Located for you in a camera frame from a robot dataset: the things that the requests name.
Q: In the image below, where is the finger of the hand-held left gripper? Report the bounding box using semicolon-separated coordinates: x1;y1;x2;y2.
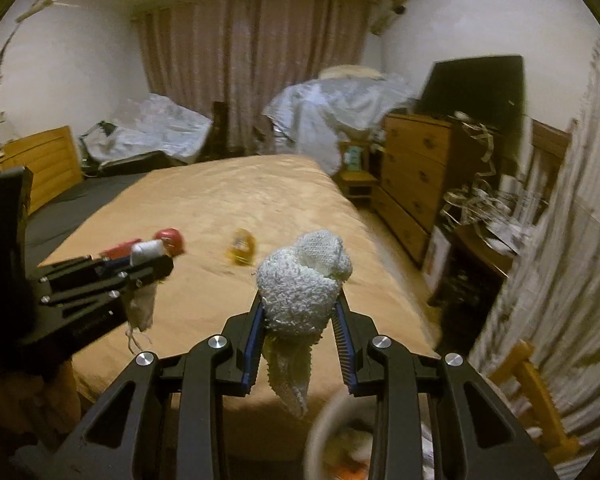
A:
36;255;132;287
39;254;176;308

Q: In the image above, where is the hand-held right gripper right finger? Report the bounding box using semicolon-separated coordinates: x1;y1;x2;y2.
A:
330;294;556;480

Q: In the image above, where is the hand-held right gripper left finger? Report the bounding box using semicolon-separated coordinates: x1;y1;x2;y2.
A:
50;287;269;480

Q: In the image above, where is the white cloth scrap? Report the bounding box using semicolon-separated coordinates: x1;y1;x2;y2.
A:
124;239;166;355

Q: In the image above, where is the white terry cloth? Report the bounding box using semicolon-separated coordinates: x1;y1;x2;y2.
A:
256;229;355;419

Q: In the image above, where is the white waste bin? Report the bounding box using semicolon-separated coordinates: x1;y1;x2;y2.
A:
302;390;443;480

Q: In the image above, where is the red round lid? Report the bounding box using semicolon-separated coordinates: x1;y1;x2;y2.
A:
153;228;186;257

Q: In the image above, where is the red packet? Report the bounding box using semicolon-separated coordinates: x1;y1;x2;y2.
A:
100;242;137;262

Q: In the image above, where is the dark grey bed sheet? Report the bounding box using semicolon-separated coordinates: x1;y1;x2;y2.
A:
21;172;152;262

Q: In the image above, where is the yellow wrapper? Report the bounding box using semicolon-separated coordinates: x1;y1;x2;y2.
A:
224;228;257;265

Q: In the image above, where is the wooden headboard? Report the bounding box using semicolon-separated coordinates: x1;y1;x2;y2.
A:
0;125;84;212

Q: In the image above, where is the bed with tan cover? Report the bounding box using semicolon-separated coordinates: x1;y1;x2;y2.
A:
36;153;433;443

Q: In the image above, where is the leaning white framed picture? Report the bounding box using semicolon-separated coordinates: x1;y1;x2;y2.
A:
422;229;452;292

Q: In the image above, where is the low plastic covered furniture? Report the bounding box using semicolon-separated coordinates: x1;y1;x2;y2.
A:
79;92;214;167

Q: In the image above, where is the small wooden stool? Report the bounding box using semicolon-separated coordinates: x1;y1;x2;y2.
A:
336;139;382;207

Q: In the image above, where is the cluttered wooden desk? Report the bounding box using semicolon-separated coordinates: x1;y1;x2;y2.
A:
449;219;522;277

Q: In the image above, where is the white gooseneck holder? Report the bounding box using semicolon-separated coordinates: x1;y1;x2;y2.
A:
0;0;82;159

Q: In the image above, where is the wooden chest of drawers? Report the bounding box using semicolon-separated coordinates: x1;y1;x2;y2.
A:
371;112;502;267

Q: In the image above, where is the light wooden chair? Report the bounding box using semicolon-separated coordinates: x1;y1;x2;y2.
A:
486;339;582;457

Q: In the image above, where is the pink brown curtain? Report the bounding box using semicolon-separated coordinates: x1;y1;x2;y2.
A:
131;0;382;164

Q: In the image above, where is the tall plastic covered furniture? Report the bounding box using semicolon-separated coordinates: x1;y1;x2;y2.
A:
263;70;417;174

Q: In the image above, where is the white striped hanging cloth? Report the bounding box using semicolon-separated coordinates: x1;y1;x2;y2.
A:
471;34;600;438

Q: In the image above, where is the cream pillow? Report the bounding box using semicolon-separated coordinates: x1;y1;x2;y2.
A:
319;64;382;82

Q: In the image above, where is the black television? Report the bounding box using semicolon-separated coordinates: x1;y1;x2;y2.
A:
419;54;526;132

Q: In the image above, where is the wooden panel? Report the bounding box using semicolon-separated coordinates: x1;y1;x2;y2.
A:
529;118;574;182

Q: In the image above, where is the small picture frame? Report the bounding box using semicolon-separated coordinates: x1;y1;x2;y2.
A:
343;142;364;172

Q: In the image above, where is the tangled wire rack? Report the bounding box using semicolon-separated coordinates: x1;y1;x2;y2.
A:
441;179;522;232

